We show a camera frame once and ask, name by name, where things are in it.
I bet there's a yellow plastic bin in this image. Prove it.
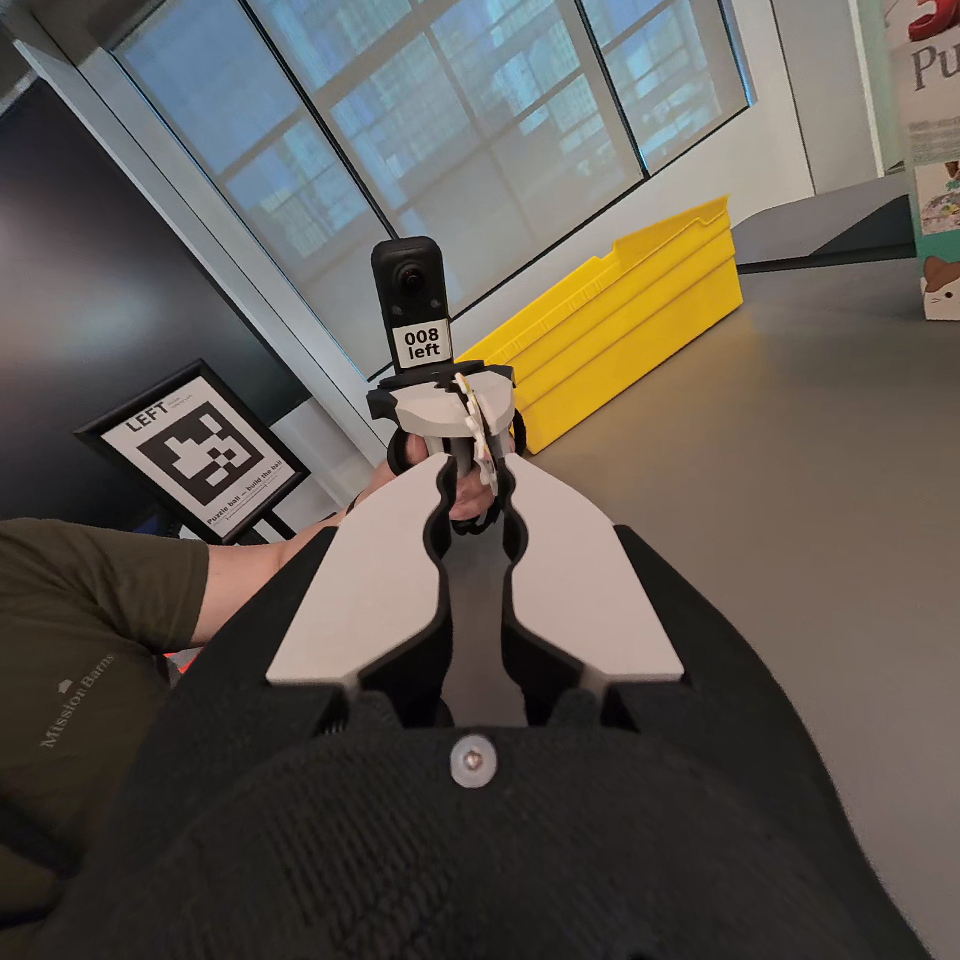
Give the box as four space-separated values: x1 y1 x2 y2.
453 193 745 456

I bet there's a person's left hand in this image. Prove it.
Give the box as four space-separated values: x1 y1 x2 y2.
371 438 501 526

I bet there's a joined puzzle piece strip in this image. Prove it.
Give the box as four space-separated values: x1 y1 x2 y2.
452 371 502 498

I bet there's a glass window wall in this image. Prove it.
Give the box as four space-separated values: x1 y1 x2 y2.
111 0 760 354

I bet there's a colourful puzzle box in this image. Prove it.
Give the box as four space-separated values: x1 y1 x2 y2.
855 0 960 324

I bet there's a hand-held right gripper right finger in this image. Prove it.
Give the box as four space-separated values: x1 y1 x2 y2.
495 452 687 687

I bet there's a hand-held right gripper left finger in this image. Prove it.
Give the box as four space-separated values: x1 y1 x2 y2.
266 452 459 687

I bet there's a person's left forearm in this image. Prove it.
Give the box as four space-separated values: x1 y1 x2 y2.
191 517 342 648

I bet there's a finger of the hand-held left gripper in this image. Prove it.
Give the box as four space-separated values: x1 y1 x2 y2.
394 377 472 438
474 375 517 435

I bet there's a black framed printed sign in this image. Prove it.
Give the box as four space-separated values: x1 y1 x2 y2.
73 358 313 547

